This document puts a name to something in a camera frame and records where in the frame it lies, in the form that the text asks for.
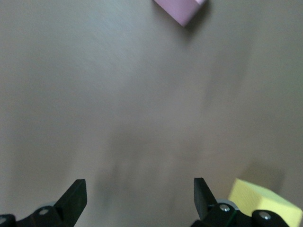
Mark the yellow foam cube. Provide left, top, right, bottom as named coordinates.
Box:
left=228, top=178, right=303, bottom=227

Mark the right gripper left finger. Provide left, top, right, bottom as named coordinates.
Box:
left=0, top=179, right=88, bottom=227

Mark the pink foam cube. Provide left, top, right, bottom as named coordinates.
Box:
left=152, top=0, right=209, bottom=27

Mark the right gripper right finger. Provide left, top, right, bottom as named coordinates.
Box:
left=190, top=177, right=291, bottom=227

